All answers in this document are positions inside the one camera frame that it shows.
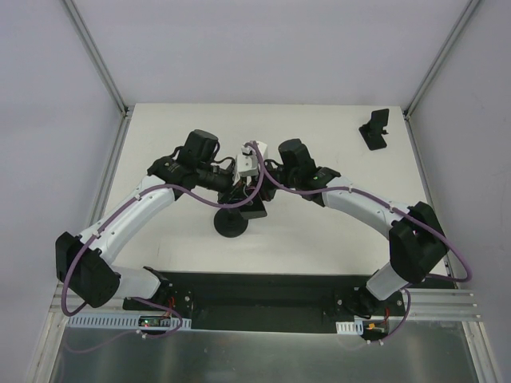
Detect black round-base phone stand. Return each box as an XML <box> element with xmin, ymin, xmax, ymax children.
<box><xmin>213</xmin><ymin>208</ymin><xmax>248</xmax><ymax>239</ymax></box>

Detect purple black phone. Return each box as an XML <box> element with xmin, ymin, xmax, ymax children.
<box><xmin>239</xmin><ymin>197</ymin><xmax>267</xmax><ymax>220</ymax></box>

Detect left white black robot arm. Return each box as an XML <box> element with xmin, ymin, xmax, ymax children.
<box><xmin>55</xmin><ymin>129</ymin><xmax>267</xmax><ymax>317</ymax></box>

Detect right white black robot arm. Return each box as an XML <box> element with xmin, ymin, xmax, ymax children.
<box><xmin>263</xmin><ymin>139</ymin><xmax>449</xmax><ymax>318</ymax></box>

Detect black angled phone stand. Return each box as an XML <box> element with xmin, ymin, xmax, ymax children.
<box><xmin>358</xmin><ymin>109</ymin><xmax>390</xmax><ymax>151</ymax></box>

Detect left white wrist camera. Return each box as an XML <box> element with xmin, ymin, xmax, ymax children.
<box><xmin>235</xmin><ymin>153</ymin><xmax>259</xmax><ymax>180</ymax></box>

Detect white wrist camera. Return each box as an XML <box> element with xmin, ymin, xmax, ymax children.
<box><xmin>242</xmin><ymin>140</ymin><xmax>268</xmax><ymax>164</ymax></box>
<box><xmin>235</xmin><ymin>153</ymin><xmax>259</xmax><ymax>180</ymax></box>

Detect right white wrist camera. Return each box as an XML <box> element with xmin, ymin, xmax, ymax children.
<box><xmin>242</xmin><ymin>140</ymin><xmax>268</xmax><ymax>164</ymax></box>

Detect white slotted cable duct right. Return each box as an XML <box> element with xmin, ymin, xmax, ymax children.
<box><xmin>335</xmin><ymin>320</ymin><xmax>363</xmax><ymax>336</ymax></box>

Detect white slotted cable duct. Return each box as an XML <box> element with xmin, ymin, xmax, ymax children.
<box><xmin>67</xmin><ymin>314</ymin><xmax>192</xmax><ymax>331</ymax></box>
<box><xmin>335</xmin><ymin>320</ymin><xmax>363</xmax><ymax>336</ymax></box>

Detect white slotted cable duct left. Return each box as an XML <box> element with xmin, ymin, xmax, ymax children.
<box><xmin>67</xmin><ymin>314</ymin><xmax>192</xmax><ymax>331</ymax></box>

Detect left aluminium frame post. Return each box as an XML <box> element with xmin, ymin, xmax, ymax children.
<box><xmin>60</xmin><ymin>0</ymin><xmax>129</xmax><ymax>116</ymax></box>

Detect aluminium frame post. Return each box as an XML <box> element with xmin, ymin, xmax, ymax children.
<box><xmin>403</xmin><ymin>0</ymin><xmax>484</xmax><ymax>120</ymax></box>
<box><xmin>60</xmin><ymin>0</ymin><xmax>129</xmax><ymax>116</ymax></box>

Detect right aluminium frame post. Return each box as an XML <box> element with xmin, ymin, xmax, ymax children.
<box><xmin>403</xmin><ymin>0</ymin><xmax>484</xmax><ymax>120</ymax></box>

